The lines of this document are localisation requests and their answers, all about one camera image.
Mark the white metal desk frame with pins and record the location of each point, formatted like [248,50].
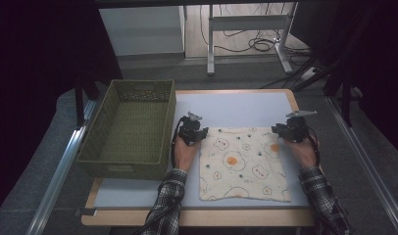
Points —
[247,23]

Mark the cream cloth with egg print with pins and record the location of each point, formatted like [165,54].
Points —
[244,166]

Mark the black stand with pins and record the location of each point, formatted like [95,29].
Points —
[79,104]
[345,98]

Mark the person's left hand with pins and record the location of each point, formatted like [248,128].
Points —
[184,155]

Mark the aluminium rail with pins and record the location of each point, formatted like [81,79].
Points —
[367,163]
[61,169]

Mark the person's right hand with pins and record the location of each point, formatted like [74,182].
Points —
[303,151]

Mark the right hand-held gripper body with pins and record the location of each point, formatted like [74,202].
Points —
[296,129]

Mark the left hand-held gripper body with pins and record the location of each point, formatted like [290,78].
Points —
[189,129]

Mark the grey cabinet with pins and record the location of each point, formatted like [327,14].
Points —
[141,31]

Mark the green woven plastic basket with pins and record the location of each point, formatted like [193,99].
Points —
[135,137]

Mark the white power strip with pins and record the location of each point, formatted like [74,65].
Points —
[308,74]

